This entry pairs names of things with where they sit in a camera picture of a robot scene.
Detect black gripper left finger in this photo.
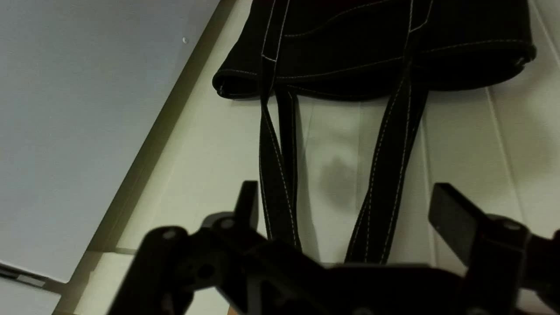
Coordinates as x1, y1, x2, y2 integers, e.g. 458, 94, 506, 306
233, 180, 259, 229

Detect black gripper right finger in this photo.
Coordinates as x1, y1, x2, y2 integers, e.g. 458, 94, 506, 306
429, 181, 486, 257

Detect black tote bag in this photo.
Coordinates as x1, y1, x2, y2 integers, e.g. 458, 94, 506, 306
212, 0, 537, 264

